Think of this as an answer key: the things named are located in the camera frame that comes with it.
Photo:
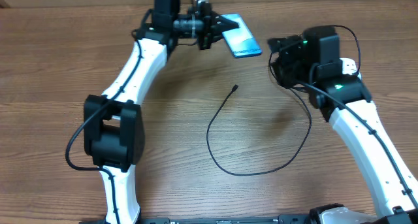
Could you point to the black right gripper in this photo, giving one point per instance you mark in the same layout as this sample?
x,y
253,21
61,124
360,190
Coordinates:
x,y
285,51

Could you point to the Samsung Galaxy smartphone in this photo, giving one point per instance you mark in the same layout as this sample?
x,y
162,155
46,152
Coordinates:
x,y
241,41

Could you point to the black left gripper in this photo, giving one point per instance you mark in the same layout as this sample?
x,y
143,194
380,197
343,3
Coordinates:
x,y
208,31

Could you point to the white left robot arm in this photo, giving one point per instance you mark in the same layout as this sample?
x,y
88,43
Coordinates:
x,y
113,129

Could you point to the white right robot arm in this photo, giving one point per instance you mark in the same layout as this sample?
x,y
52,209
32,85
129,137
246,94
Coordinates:
x,y
312,60

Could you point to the white power strip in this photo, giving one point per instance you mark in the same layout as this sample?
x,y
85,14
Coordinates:
x,y
349,67

